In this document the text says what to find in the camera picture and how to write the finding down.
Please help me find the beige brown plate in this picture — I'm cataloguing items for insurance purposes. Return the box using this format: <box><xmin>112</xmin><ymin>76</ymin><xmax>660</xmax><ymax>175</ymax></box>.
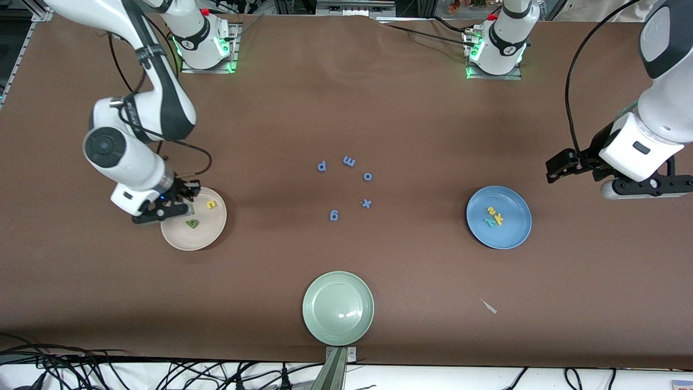
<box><xmin>161</xmin><ymin>187</ymin><xmax>227</xmax><ymax>251</ymax></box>

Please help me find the blue plate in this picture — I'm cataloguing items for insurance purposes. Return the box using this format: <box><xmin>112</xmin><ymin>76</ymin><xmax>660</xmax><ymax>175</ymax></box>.
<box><xmin>466</xmin><ymin>186</ymin><xmax>532</xmax><ymax>250</ymax></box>

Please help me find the green plate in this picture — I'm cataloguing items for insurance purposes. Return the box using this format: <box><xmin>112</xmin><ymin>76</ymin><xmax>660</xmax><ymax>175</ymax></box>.
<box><xmin>302</xmin><ymin>271</ymin><xmax>375</xmax><ymax>346</ymax></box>

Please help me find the brown table cover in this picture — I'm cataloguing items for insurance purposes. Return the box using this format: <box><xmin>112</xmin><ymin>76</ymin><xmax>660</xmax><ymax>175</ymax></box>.
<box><xmin>0</xmin><ymin>10</ymin><xmax>693</xmax><ymax>369</ymax></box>

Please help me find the grey power strip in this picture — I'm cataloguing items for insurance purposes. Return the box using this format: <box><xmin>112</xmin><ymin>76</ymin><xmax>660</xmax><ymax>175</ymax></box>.
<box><xmin>316</xmin><ymin>0</ymin><xmax>397</xmax><ymax>17</ymax></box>

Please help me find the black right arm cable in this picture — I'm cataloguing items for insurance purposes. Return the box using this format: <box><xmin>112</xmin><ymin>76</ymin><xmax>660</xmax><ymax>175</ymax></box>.
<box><xmin>107</xmin><ymin>32</ymin><xmax>213</xmax><ymax>188</ymax></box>

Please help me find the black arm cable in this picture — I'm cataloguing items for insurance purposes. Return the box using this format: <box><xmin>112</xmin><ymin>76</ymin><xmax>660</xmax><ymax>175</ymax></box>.
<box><xmin>107</xmin><ymin>32</ymin><xmax>213</xmax><ymax>188</ymax></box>
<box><xmin>565</xmin><ymin>0</ymin><xmax>645</xmax><ymax>155</ymax></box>

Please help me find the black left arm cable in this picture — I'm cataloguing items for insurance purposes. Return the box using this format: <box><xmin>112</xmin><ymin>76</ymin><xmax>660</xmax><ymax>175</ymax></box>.
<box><xmin>565</xmin><ymin>0</ymin><xmax>645</xmax><ymax>155</ymax></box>

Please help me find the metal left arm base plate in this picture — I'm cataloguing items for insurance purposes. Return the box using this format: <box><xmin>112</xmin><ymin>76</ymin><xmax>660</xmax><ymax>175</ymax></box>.
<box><xmin>465</xmin><ymin>30</ymin><xmax>524</xmax><ymax>81</ymax></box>

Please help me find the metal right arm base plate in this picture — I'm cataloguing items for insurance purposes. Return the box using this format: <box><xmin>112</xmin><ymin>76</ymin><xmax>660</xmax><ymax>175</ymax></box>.
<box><xmin>180</xmin><ymin>23</ymin><xmax>240</xmax><ymax>74</ymax></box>

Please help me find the black base cable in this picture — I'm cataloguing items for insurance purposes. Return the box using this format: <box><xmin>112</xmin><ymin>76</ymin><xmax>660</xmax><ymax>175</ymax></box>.
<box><xmin>379</xmin><ymin>23</ymin><xmax>477</xmax><ymax>48</ymax></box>
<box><xmin>427</xmin><ymin>15</ymin><xmax>470</xmax><ymax>34</ymax></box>

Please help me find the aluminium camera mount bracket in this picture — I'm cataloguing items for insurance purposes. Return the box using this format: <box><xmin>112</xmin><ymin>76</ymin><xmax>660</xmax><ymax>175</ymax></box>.
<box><xmin>311</xmin><ymin>346</ymin><xmax>358</xmax><ymax>390</ymax></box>

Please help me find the aluminium frame rail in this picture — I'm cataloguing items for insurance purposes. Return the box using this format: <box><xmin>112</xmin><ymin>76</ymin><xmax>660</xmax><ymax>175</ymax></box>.
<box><xmin>0</xmin><ymin>0</ymin><xmax>56</xmax><ymax>109</ymax></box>

